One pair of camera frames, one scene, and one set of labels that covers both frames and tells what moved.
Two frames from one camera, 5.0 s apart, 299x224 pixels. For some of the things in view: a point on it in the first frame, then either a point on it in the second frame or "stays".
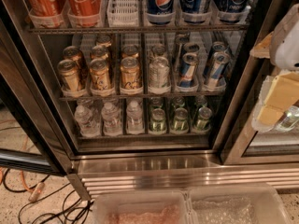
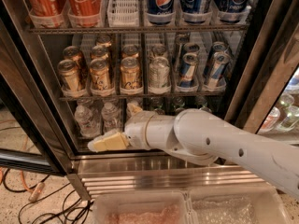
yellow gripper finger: [269, 115] -> [135, 127]
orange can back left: [74, 52] stays
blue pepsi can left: [161, 4] stays
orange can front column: [99, 76] stays
